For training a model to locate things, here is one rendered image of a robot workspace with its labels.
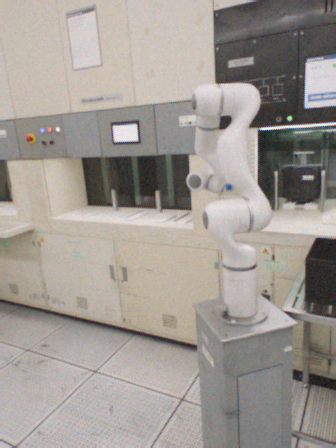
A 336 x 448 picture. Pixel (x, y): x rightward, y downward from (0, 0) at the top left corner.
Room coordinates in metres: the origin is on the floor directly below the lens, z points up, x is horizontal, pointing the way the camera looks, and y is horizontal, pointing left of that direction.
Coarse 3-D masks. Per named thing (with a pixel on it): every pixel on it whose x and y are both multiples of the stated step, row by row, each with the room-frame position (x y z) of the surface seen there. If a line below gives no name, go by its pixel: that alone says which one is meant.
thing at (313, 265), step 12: (324, 240) 1.46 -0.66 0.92; (312, 252) 1.38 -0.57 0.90; (324, 252) 1.46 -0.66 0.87; (312, 264) 1.23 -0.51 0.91; (324, 264) 1.21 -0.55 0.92; (312, 276) 1.23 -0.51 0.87; (324, 276) 1.21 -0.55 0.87; (312, 288) 1.23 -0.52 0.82; (324, 288) 1.21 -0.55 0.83; (312, 300) 1.23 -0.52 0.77; (324, 300) 1.21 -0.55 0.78
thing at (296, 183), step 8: (296, 152) 2.38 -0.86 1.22; (304, 152) 2.33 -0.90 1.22; (312, 152) 2.29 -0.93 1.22; (304, 160) 2.31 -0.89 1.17; (288, 168) 2.44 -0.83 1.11; (320, 168) 2.26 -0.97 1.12; (288, 176) 2.28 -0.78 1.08; (296, 176) 2.25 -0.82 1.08; (304, 176) 2.23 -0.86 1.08; (312, 176) 2.21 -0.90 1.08; (320, 176) 2.26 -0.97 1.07; (288, 184) 2.28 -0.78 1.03; (296, 184) 2.25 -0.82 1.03; (304, 184) 2.23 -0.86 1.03; (312, 184) 2.21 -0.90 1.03; (320, 184) 2.27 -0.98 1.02; (288, 192) 2.28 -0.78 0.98; (296, 192) 2.25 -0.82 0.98; (304, 192) 2.23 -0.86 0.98; (312, 192) 2.21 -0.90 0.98; (320, 192) 2.29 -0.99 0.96
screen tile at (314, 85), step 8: (320, 64) 1.72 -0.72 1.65; (328, 64) 1.70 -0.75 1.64; (312, 72) 1.73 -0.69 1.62; (320, 72) 1.72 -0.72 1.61; (328, 72) 1.70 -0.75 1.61; (320, 80) 1.72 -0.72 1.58; (328, 80) 1.70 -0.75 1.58; (312, 88) 1.73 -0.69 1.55; (320, 88) 1.72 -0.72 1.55; (328, 88) 1.70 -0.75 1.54
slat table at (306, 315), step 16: (304, 272) 1.51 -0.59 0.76; (288, 304) 1.23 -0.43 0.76; (304, 304) 1.69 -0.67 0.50; (304, 320) 1.15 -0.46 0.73; (320, 320) 1.13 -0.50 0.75; (304, 336) 1.69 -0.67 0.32; (304, 352) 1.69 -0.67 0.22; (320, 352) 1.67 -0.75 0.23; (304, 368) 1.69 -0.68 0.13; (304, 384) 1.69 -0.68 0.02
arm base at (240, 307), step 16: (224, 272) 1.18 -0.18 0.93; (240, 272) 1.14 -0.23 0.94; (256, 272) 1.16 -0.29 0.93; (224, 288) 1.18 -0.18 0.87; (240, 288) 1.14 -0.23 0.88; (256, 288) 1.16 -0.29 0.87; (224, 304) 1.18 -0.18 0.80; (240, 304) 1.14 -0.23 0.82; (256, 304) 1.16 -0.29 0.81; (224, 320) 1.13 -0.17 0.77; (240, 320) 1.12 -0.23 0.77; (256, 320) 1.11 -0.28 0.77
